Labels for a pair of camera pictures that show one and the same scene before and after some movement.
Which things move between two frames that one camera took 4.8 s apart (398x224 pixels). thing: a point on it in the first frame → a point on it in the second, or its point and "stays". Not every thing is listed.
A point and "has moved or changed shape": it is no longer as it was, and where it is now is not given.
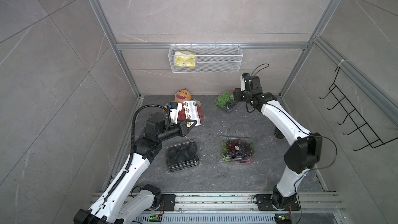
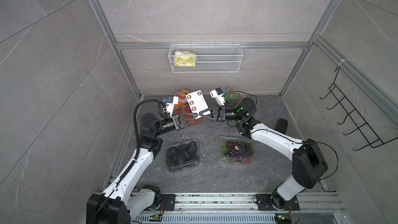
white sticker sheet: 192,112 has moved or changed shape
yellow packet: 184,58 stays
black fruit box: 182,155 stays
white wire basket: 211,58 stays
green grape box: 225,100 stays
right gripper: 236,94 → 221,116
